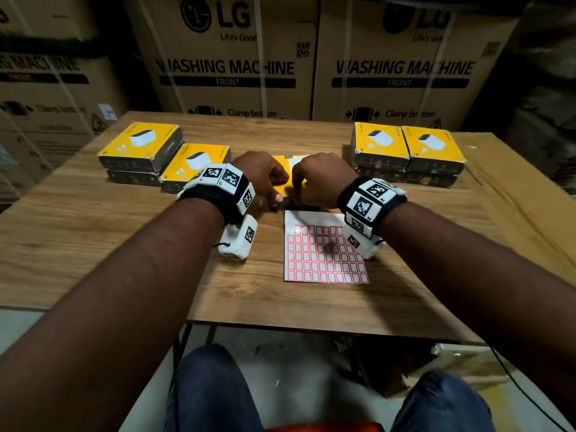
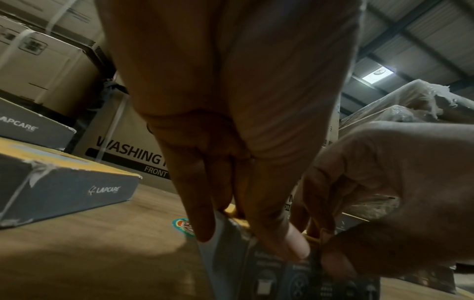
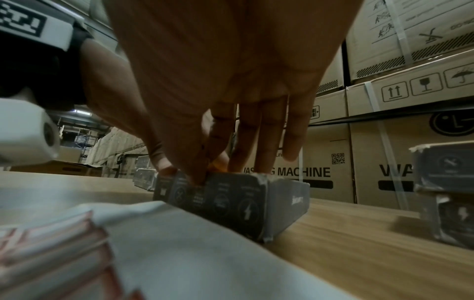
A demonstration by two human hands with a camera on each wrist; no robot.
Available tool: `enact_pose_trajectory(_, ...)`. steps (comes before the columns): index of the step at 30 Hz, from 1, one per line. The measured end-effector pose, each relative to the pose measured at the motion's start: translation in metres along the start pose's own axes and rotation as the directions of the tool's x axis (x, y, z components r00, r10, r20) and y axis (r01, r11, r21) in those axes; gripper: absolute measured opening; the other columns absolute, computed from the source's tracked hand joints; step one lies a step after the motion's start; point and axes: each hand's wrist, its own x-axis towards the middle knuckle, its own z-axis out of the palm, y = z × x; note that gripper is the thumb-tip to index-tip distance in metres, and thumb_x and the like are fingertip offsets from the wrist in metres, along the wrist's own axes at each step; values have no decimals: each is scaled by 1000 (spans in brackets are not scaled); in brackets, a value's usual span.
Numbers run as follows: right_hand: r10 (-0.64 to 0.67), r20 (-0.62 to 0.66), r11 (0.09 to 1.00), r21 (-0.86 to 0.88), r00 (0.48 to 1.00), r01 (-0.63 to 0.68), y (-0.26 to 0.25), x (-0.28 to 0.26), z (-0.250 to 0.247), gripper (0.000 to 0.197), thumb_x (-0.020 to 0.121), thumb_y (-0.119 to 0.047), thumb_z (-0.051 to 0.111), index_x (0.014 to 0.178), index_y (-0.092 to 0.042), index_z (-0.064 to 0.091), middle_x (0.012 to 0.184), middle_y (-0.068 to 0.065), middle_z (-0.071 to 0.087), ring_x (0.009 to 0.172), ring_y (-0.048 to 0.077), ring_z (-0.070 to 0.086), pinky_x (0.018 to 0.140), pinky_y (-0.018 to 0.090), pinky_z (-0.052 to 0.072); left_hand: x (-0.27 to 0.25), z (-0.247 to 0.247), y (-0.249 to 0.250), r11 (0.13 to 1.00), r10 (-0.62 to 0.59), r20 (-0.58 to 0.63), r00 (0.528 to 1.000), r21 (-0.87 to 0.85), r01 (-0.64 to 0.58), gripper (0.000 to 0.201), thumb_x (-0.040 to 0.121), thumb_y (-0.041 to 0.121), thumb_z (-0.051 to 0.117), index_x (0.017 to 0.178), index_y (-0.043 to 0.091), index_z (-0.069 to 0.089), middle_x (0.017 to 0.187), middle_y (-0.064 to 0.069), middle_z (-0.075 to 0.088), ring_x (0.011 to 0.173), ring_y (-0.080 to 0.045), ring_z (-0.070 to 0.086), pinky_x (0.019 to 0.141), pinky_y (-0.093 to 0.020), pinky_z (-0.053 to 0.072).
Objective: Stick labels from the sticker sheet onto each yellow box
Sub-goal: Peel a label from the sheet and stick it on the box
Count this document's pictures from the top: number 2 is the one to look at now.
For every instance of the person's left hand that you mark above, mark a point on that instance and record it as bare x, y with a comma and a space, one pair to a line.
229, 73

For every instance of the person's right hand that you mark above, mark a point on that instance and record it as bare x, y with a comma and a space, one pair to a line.
407, 175

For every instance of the yellow box back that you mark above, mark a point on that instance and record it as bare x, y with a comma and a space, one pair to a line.
351, 224

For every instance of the yellow box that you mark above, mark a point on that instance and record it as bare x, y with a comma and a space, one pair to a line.
266, 278
418, 278
351, 224

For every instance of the group of yellow boxes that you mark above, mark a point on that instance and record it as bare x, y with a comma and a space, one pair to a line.
74, 190

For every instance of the plastic wrapped cardboard stack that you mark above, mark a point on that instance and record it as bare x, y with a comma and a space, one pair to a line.
407, 99

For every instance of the black stretch wrap band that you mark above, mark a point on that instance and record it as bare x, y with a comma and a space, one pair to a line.
111, 88

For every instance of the round green red sticker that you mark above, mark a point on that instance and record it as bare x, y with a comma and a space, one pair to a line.
181, 225

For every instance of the stack of large printed cartons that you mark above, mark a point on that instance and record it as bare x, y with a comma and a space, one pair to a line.
48, 73

